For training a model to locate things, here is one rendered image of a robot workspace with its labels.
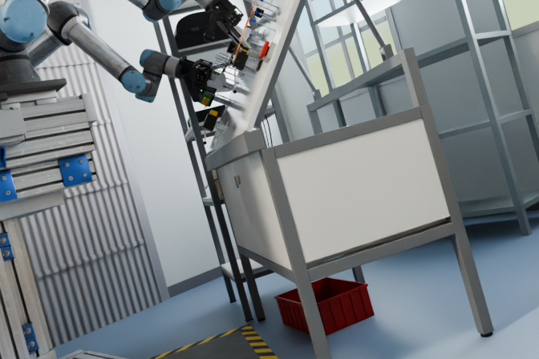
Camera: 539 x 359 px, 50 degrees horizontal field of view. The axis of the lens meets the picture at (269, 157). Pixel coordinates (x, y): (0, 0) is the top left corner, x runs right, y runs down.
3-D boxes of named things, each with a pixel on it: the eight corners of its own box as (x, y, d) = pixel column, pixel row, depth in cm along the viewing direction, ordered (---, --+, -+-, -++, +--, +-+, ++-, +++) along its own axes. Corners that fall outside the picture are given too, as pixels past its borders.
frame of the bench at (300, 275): (330, 398, 178) (261, 149, 179) (257, 320, 293) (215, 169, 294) (495, 334, 191) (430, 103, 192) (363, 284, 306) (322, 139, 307)
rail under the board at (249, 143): (249, 152, 178) (243, 132, 178) (207, 171, 293) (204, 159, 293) (265, 148, 179) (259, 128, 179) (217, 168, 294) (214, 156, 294)
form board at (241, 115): (208, 159, 293) (205, 157, 293) (276, -19, 308) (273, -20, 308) (251, 132, 178) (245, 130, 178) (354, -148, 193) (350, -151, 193)
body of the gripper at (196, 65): (206, 71, 206) (176, 62, 208) (204, 91, 212) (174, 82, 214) (214, 62, 212) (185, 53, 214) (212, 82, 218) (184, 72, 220)
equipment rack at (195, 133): (245, 322, 295) (148, -23, 297) (228, 302, 354) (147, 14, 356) (334, 292, 306) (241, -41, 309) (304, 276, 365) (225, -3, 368)
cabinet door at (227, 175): (257, 255, 236) (232, 163, 236) (237, 244, 289) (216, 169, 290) (262, 253, 236) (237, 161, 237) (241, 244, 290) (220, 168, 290)
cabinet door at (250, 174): (289, 272, 182) (256, 151, 183) (257, 255, 235) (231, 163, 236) (297, 269, 183) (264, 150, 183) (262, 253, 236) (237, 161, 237)
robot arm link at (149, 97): (127, 95, 210) (136, 66, 210) (137, 98, 221) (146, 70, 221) (147, 102, 209) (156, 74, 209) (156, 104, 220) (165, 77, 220)
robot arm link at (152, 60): (143, 70, 221) (150, 49, 221) (168, 78, 219) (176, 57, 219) (135, 66, 214) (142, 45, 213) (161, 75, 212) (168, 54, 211)
